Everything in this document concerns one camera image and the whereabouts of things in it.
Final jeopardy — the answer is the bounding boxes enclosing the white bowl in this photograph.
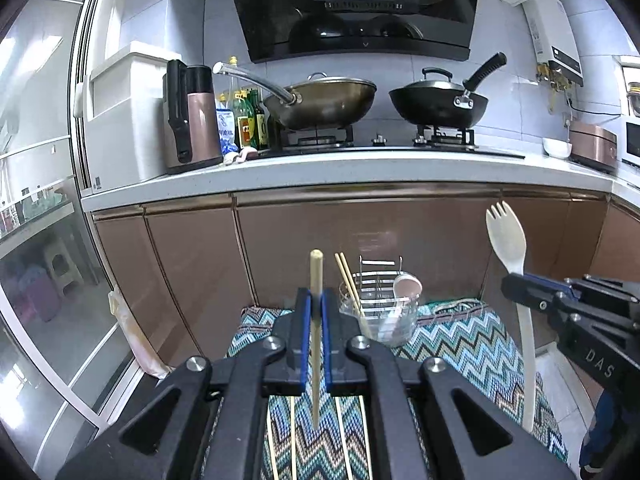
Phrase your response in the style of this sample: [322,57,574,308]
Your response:
[542,137,573,159]

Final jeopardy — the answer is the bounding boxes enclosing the tall clear bottle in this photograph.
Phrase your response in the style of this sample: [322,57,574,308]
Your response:
[227,56,246,98]

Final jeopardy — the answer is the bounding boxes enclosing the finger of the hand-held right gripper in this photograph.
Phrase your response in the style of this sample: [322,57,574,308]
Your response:
[582,274,627,304]
[501,272,581,312]

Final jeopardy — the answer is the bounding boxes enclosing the sliding glass door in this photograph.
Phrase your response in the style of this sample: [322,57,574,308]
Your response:
[0,0,131,480]

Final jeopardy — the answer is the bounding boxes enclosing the black gas stove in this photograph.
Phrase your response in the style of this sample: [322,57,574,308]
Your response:
[270,125,526,160]

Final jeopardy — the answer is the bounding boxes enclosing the black range hood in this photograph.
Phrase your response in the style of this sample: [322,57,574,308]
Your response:
[222,0,482,63]

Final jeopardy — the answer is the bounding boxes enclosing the blue salt bag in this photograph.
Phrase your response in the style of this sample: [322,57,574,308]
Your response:
[216,94,238,156]

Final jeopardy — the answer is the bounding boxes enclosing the cream plastic spork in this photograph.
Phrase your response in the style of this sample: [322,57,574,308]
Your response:
[485,201,538,433]

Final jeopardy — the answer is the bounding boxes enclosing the metal wire rack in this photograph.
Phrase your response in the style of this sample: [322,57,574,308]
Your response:
[357,256,405,311]

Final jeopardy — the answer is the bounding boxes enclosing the pale wooden chopstick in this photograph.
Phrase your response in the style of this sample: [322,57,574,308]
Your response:
[334,253,370,337]
[310,250,324,433]
[340,252,375,337]

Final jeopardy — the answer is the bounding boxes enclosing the zigzag patterned cushion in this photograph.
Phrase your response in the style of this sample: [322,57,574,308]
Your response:
[200,300,571,480]

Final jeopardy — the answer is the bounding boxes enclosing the pinkish white spoon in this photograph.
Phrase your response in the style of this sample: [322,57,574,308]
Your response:
[377,274,423,343]

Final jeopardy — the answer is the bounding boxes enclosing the yellow label oil bottle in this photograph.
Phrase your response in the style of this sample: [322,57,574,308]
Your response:
[233,89,257,151]

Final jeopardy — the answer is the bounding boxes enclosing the rose gold electric kettle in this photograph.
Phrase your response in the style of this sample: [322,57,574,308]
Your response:
[162,59,224,175]

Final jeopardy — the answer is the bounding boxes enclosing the person's right hand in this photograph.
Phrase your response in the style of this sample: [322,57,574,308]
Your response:
[580,392,623,468]

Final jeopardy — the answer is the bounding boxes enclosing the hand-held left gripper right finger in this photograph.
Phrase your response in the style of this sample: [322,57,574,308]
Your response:
[320,287,576,480]

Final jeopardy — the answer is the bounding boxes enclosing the white water heater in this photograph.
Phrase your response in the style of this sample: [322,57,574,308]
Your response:
[521,0,585,87]

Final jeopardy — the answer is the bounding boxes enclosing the brown lower cabinets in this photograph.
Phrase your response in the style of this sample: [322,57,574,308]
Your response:
[90,192,640,376]

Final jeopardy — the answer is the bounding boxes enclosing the clear glass cup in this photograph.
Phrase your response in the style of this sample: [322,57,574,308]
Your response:
[339,280,420,348]

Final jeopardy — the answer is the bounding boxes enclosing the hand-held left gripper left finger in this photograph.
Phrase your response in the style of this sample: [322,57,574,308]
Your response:
[55,287,313,480]

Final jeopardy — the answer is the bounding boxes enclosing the white microwave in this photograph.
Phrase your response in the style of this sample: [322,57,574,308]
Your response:
[620,115,640,166]

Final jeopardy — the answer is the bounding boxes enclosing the row of bamboo chopsticks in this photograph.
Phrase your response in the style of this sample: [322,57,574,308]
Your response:
[267,395,370,480]

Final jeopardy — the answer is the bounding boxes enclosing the beige plastic stool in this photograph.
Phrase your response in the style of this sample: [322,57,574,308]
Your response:
[42,237,83,293]

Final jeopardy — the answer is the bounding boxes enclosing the dark sauce bottle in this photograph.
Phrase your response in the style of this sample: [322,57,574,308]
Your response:
[255,89,271,150]

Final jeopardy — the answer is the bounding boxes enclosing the glass wok lid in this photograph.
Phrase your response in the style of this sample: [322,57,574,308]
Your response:
[292,72,371,87]

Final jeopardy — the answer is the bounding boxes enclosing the garlic bulbs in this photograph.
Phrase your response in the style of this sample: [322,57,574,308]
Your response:
[223,147,258,166]

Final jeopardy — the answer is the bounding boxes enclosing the purple bin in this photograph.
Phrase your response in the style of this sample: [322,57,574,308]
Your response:
[17,265,63,323]

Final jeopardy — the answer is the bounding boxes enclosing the white storage container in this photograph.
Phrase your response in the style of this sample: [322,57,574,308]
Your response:
[82,41,183,193]

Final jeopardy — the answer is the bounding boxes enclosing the black wok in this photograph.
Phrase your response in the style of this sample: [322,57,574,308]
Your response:
[389,52,507,128]

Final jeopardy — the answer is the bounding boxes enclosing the rose gold rice cooker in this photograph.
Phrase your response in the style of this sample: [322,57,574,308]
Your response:
[569,120,621,173]

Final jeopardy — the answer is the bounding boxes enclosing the white plastic bag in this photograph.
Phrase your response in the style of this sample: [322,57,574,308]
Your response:
[109,285,171,378]

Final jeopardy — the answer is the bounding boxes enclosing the bronze wok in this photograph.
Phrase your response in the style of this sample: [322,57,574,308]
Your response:
[212,61,378,131]

